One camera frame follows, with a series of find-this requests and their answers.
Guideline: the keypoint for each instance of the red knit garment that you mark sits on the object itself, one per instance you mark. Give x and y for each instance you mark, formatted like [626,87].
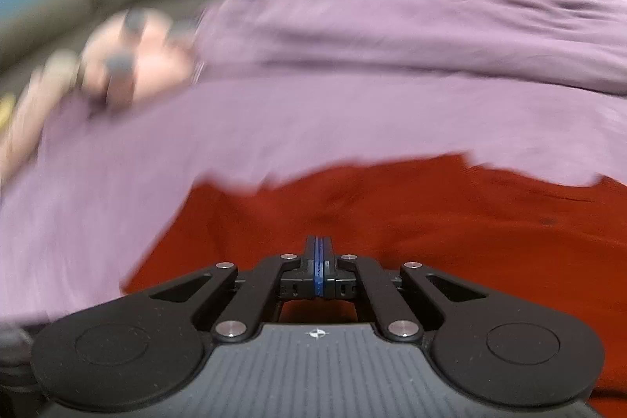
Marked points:
[392,212]

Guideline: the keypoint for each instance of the purple bed sheet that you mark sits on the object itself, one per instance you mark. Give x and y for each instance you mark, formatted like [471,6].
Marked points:
[245,129]

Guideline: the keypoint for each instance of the pink plush toy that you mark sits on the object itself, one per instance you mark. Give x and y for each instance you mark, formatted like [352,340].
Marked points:
[156,65]

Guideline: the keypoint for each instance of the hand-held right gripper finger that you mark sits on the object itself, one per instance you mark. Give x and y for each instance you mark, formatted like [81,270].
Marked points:
[323,266]
[315,266]

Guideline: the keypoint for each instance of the purple crumpled duvet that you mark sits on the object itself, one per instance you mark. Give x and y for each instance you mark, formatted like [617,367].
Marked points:
[392,31]

